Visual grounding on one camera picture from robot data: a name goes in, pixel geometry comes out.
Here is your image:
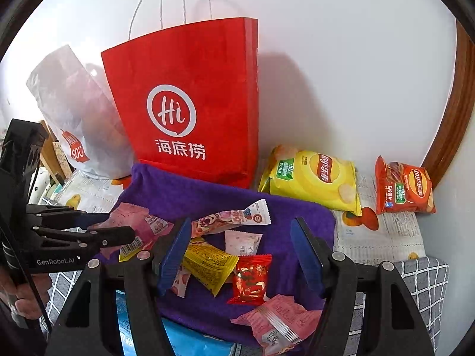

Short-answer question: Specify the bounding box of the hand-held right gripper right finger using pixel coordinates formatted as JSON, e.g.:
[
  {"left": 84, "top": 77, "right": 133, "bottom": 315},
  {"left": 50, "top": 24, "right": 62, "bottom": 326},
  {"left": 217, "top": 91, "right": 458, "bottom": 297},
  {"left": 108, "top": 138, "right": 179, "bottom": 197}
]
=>
[{"left": 290, "top": 217, "right": 435, "bottom": 356}]

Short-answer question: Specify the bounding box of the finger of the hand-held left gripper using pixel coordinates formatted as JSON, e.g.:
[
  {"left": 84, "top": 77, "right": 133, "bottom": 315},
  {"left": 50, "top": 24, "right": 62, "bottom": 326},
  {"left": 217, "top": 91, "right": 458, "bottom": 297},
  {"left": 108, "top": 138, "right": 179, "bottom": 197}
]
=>
[
  {"left": 27, "top": 205, "right": 112, "bottom": 228},
  {"left": 33, "top": 225, "right": 136, "bottom": 253}
]

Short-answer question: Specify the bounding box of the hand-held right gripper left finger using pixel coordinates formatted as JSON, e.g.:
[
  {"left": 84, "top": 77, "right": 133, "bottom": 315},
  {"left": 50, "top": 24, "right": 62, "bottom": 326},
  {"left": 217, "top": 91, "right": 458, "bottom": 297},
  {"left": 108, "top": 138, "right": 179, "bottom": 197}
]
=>
[{"left": 45, "top": 218, "right": 191, "bottom": 356}]

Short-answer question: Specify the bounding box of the yellow snack packet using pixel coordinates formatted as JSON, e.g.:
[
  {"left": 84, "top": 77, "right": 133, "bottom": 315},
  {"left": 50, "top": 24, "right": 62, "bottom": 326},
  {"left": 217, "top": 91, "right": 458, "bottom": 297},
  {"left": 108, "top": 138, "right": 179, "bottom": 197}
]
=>
[{"left": 181, "top": 238, "right": 240, "bottom": 297}]

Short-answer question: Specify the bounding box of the pink barcode snack packet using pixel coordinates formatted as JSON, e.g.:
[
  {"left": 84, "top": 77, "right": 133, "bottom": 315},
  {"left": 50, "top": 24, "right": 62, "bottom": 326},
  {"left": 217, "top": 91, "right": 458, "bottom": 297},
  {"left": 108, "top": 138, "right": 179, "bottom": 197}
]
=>
[{"left": 97, "top": 202, "right": 175, "bottom": 263}]

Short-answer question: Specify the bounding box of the red snack packet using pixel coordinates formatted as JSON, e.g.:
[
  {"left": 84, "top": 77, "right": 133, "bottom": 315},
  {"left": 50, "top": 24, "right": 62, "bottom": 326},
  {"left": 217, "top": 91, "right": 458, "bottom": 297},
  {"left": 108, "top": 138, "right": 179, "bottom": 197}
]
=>
[{"left": 227, "top": 254, "right": 273, "bottom": 306}]

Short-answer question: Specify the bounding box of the small pale pink packet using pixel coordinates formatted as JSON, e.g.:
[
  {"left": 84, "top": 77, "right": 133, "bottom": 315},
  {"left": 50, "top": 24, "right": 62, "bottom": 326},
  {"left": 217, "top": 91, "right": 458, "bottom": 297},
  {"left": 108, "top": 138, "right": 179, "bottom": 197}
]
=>
[{"left": 224, "top": 230, "right": 263, "bottom": 257}]

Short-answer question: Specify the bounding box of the pink panda snack packet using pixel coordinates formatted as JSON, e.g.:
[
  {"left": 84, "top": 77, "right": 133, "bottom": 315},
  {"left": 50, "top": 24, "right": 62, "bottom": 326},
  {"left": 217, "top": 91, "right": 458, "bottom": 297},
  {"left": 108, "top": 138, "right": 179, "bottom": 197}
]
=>
[{"left": 230, "top": 294, "right": 323, "bottom": 356}]

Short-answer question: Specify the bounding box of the white strawberry print packet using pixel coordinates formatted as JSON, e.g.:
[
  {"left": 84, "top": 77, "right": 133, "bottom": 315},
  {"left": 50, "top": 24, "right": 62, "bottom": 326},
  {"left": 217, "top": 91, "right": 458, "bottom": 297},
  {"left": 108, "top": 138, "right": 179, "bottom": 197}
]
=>
[{"left": 191, "top": 199, "right": 273, "bottom": 238}]

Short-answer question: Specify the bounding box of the person's left hand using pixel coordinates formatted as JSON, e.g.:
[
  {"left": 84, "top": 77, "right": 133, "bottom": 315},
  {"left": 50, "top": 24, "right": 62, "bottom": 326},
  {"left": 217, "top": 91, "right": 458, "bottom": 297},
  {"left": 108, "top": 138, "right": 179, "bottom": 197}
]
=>
[{"left": 0, "top": 271, "right": 53, "bottom": 323}]

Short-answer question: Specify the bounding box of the small strawberry snack packet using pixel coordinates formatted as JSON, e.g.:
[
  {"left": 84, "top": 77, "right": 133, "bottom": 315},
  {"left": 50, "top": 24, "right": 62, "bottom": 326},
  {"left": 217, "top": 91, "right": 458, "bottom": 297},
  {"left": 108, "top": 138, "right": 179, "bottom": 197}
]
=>
[{"left": 171, "top": 263, "right": 191, "bottom": 298}]

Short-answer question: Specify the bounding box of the cardboard box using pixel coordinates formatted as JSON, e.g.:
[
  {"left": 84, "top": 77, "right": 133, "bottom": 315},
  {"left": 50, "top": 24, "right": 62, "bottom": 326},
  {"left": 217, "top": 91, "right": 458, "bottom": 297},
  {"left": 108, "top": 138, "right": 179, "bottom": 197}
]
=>
[{"left": 39, "top": 120, "right": 73, "bottom": 186}]

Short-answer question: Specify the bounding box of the purple cloth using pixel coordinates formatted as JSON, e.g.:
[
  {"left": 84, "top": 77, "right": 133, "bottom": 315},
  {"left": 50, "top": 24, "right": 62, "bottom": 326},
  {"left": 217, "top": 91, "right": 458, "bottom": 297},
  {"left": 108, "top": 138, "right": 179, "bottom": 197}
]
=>
[{"left": 94, "top": 162, "right": 336, "bottom": 342}]

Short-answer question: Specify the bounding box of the yellow chips bag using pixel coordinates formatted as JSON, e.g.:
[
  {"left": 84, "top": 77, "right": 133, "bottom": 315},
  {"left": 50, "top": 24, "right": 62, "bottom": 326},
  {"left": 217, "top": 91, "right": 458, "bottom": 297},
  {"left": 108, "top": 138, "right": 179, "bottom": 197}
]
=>
[{"left": 258, "top": 144, "right": 362, "bottom": 216}]

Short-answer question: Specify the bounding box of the blue tissue pack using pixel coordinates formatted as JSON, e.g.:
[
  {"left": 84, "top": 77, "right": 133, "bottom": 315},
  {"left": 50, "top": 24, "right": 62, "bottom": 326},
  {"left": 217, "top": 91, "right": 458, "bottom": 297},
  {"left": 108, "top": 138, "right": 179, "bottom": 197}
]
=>
[{"left": 115, "top": 289, "right": 238, "bottom": 356}]

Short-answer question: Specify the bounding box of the white plastic bag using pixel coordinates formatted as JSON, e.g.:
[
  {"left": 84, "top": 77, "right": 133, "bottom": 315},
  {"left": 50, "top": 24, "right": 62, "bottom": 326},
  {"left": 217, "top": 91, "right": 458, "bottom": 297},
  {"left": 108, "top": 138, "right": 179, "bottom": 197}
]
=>
[{"left": 26, "top": 44, "right": 135, "bottom": 179}]

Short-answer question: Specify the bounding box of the orange chips bag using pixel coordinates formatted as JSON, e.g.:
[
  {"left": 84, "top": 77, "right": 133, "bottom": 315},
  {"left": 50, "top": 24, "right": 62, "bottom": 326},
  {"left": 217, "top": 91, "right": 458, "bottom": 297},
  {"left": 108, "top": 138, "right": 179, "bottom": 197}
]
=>
[{"left": 375, "top": 155, "right": 436, "bottom": 215}]

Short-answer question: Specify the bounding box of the grey grid bedsheet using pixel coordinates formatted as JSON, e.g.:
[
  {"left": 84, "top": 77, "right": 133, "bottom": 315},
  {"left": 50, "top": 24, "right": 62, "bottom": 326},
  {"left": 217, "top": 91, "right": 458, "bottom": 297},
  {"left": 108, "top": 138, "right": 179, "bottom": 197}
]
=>
[{"left": 48, "top": 256, "right": 449, "bottom": 356}]

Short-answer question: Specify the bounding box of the red paper bag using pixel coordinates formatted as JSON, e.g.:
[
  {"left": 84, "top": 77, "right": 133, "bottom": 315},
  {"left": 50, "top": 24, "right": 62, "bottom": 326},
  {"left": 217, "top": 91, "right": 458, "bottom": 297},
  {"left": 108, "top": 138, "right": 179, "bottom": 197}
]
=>
[{"left": 101, "top": 0, "right": 259, "bottom": 190}]

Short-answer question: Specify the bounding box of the brown wooden frame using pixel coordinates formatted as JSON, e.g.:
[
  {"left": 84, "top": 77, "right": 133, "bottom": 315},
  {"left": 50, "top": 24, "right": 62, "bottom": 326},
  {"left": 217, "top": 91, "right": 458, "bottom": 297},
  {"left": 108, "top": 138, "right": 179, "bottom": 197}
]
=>
[{"left": 421, "top": 18, "right": 475, "bottom": 190}]

